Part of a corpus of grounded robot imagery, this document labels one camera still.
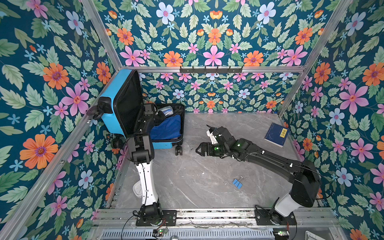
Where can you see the dark blue book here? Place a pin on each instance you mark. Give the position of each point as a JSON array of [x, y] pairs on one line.
[[277, 134]]

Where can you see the blue binder clip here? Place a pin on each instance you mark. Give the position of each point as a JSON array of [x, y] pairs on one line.
[[238, 182]]

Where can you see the blue cloth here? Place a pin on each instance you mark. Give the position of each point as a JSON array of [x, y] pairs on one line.
[[169, 129]]

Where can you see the clear bottle blue lid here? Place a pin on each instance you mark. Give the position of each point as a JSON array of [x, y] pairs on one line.
[[166, 111]]

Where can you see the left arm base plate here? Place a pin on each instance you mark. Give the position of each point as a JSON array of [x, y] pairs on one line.
[[166, 218]]

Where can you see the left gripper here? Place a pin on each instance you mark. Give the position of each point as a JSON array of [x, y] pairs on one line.
[[159, 115]]

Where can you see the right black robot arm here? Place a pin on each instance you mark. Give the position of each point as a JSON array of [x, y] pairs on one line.
[[305, 180]]

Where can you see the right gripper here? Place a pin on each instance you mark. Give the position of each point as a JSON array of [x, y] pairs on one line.
[[208, 146]]

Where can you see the blue open suitcase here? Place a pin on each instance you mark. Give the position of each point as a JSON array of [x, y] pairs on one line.
[[119, 106]]

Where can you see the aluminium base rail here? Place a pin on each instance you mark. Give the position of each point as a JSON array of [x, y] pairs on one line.
[[222, 218]]

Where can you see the white round device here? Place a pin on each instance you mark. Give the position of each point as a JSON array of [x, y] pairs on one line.
[[137, 189]]

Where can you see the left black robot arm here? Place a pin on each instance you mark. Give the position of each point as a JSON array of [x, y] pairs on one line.
[[141, 152]]

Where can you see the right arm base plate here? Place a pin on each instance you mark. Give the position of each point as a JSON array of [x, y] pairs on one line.
[[268, 217]]

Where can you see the metal hook rail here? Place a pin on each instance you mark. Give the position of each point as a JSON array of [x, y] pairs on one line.
[[211, 70]]

